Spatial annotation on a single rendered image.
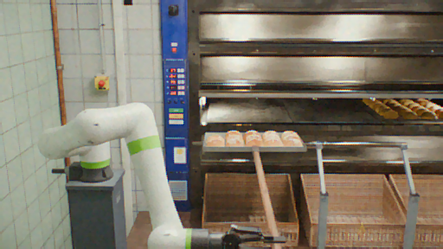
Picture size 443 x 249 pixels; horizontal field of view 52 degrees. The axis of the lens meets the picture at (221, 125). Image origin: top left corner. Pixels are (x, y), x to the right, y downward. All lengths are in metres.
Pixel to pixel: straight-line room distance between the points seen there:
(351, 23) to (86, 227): 1.92
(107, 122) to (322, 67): 1.72
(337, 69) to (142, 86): 1.23
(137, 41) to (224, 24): 0.55
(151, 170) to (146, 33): 1.47
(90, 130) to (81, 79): 1.54
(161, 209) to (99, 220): 0.53
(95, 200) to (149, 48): 1.21
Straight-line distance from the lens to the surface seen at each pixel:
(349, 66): 2.97
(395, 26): 3.03
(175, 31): 2.84
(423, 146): 3.24
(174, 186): 3.07
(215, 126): 2.94
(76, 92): 3.06
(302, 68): 2.91
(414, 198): 2.64
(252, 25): 2.86
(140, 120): 1.58
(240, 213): 3.04
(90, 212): 2.04
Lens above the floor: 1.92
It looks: 15 degrees down
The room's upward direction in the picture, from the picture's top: straight up
